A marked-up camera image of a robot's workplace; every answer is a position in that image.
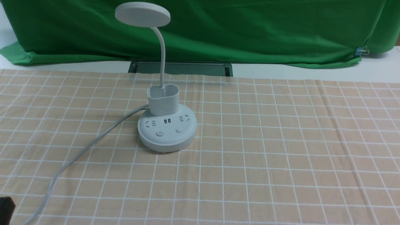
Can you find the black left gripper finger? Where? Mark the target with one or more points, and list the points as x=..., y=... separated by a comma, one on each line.
x=7, y=207

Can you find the white desk lamp with sockets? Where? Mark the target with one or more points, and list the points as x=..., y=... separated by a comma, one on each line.
x=166, y=125

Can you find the green backdrop cloth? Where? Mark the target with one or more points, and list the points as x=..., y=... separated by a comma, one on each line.
x=301, y=33

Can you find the dark grey table cable tray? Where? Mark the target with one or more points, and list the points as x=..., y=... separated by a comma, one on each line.
x=180, y=68

